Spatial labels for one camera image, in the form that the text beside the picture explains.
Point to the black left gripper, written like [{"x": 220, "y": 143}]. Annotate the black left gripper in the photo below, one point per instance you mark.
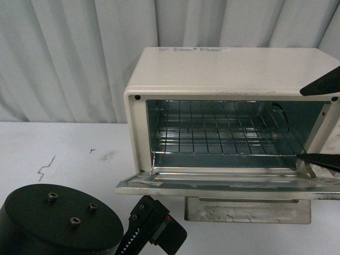
[{"x": 150, "y": 221}]

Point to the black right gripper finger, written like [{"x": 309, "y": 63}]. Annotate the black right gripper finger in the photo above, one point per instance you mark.
[
  {"x": 329, "y": 161},
  {"x": 327, "y": 84}
]

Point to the cream oven door with handle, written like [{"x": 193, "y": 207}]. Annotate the cream oven door with handle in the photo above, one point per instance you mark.
[{"x": 231, "y": 186}]

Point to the cream Toshiba toaster oven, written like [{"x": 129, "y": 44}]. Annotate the cream Toshiba toaster oven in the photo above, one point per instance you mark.
[{"x": 233, "y": 74}]

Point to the metal crumb tray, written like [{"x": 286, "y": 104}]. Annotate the metal crumb tray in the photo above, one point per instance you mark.
[{"x": 247, "y": 211}]

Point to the grey pleated curtain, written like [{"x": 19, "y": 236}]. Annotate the grey pleated curtain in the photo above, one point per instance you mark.
[{"x": 70, "y": 61}]

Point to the metal wire oven rack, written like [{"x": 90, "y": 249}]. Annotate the metal wire oven rack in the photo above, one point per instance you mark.
[{"x": 222, "y": 134}]

